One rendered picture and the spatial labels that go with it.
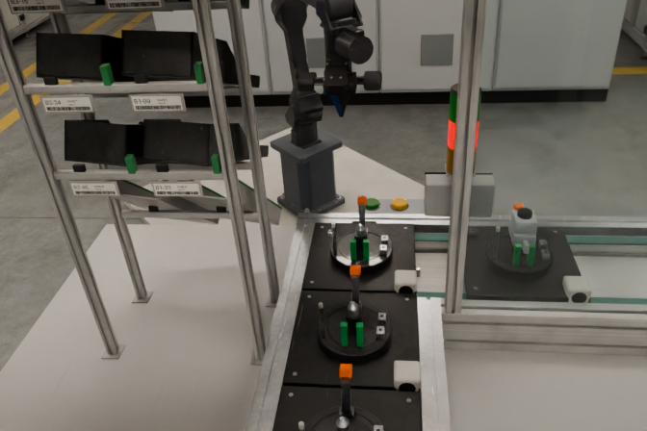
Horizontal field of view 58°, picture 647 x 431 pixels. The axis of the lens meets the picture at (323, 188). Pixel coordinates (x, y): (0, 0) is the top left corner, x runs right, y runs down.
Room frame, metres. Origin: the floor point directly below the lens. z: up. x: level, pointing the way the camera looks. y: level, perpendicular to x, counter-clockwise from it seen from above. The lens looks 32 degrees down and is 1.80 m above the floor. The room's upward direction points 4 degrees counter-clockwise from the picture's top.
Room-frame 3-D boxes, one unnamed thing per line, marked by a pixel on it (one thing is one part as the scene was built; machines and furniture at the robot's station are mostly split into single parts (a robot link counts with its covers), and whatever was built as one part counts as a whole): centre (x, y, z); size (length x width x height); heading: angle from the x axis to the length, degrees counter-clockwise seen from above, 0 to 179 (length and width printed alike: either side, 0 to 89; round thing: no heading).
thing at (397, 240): (1.04, -0.07, 1.01); 0.24 x 0.24 x 0.13; 82
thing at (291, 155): (1.44, 0.04, 0.96); 0.15 x 0.15 x 0.20; 37
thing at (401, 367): (0.80, -0.04, 1.01); 0.24 x 0.24 x 0.13; 82
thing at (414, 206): (1.24, -0.19, 0.93); 0.21 x 0.07 x 0.06; 82
